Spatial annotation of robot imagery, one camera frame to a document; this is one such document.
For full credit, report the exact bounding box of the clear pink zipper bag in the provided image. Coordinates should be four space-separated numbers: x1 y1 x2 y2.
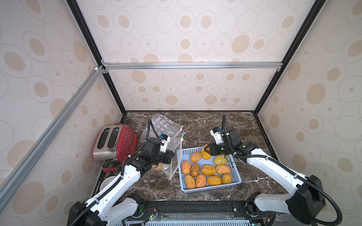
153 131 185 180

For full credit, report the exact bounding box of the silver aluminium rail left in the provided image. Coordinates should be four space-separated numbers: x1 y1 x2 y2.
1 65 105 211

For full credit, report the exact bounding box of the brown orange potato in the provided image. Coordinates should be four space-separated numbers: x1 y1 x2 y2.
190 163 200 178

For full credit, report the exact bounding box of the orange potato row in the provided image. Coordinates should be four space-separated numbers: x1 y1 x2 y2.
189 152 203 163
181 160 191 175

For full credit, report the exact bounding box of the silver aluminium rail back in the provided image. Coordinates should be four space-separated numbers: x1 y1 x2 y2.
104 62 283 70

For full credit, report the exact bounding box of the black corner frame post left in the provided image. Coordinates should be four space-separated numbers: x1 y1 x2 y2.
66 0 127 116

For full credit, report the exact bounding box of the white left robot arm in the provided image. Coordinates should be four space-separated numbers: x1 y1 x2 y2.
67 134 175 226

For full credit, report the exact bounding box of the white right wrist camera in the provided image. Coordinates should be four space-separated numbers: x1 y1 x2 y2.
210 127 224 145

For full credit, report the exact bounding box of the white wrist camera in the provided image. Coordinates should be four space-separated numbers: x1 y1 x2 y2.
160 134 171 153
210 127 224 145

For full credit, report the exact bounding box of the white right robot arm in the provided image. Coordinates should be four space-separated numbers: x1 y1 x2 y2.
205 127 343 226

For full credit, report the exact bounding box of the orange wrinkled potato front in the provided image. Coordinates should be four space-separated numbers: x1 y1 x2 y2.
196 174 207 188

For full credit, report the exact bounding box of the light blue plastic basket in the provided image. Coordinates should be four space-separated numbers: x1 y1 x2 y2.
179 147 241 193

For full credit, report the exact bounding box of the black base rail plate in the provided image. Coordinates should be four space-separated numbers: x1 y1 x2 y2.
93 166 317 226

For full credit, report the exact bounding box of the clear pink zipper bag spare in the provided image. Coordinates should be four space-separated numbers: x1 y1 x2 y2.
140 114 183 143

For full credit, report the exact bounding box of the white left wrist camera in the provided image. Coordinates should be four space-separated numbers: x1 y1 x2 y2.
160 134 171 153

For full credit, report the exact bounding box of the white patterned bowl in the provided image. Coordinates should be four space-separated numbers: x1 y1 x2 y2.
100 176 116 191

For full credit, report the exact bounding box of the orange potato back row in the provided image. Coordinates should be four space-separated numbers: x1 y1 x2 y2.
189 152 203 163

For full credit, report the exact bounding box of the red steel toaster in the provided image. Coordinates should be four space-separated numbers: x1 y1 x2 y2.
92 123 138 166

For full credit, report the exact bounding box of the clear blue zipper bag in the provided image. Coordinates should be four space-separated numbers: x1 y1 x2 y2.
180 132 186 142

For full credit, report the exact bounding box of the black corner frame post right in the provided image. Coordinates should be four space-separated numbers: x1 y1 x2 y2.
254 0 326 116

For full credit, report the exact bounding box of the silver aluminium rail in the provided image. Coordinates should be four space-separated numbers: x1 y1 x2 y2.
1 65 105 211
104 62 283 70

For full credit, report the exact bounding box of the black corner frame post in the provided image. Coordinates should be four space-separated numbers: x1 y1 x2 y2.
254 0 326 116
66 0 127 116

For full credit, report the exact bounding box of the orange potato left row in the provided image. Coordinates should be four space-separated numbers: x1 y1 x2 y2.
181 160 191 175

